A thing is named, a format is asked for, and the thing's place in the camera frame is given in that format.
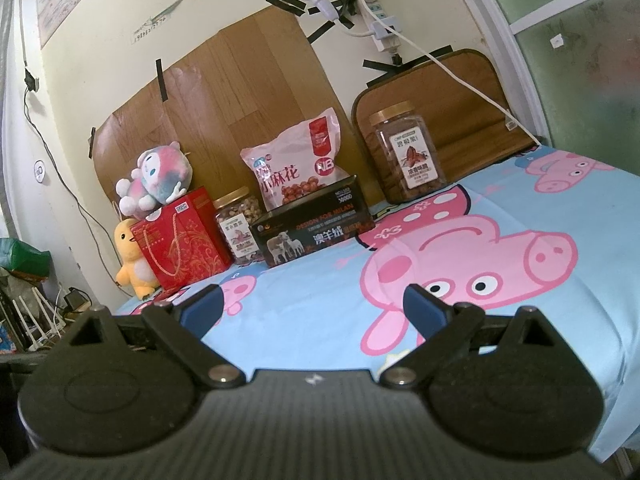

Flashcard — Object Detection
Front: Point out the black printed box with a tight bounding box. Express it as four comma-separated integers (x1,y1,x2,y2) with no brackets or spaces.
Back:
250,175,375,268

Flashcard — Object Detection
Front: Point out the white router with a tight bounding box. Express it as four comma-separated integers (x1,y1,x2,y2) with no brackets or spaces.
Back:
17,285,66,352

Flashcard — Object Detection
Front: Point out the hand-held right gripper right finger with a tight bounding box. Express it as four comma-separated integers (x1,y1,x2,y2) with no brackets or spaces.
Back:
381,284,556,388

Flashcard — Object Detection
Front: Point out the printed bed sheet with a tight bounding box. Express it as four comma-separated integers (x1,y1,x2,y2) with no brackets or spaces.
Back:
112,145,640,463

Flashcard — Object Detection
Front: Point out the pink snack bag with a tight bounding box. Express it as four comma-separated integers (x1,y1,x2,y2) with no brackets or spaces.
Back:
240,114,351,213

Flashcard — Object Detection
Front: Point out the red gift bag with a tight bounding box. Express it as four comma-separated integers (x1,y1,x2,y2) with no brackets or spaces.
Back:
131,186,233,292

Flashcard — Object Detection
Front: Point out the pale nut jar gold lid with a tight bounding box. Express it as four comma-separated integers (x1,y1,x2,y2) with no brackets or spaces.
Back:
213,186,263,266

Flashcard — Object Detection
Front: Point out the white power strip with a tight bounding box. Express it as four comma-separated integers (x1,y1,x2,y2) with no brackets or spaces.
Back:
357,0,404,54

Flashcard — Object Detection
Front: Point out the pink grey plush toy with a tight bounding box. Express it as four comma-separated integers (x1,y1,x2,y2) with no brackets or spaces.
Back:
116,141,193,221

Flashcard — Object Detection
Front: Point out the yellow plush duck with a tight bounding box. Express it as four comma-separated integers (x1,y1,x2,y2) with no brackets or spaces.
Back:
114,218,161,300

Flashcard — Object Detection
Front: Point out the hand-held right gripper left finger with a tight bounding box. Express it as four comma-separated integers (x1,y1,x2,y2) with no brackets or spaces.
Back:
70,284,246,388

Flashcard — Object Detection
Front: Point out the brown nut jar gold lid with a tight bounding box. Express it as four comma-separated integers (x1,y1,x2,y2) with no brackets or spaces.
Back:
369,101,447,203

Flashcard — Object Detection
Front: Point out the black power adapter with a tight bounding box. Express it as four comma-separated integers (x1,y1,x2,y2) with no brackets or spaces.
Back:
65,287,92,312

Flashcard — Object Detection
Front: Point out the brown cardboard box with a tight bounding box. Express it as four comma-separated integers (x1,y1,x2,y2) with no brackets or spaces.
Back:
92,7,373,206

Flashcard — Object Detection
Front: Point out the green bag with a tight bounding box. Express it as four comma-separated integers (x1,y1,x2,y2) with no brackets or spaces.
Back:
0,237,51,277

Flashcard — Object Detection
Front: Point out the black wall cable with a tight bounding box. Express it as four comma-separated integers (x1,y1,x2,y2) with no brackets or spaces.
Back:
20,0,126,286

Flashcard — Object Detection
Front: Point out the glass door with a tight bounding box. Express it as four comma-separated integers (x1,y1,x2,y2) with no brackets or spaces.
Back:
470,0,640,176

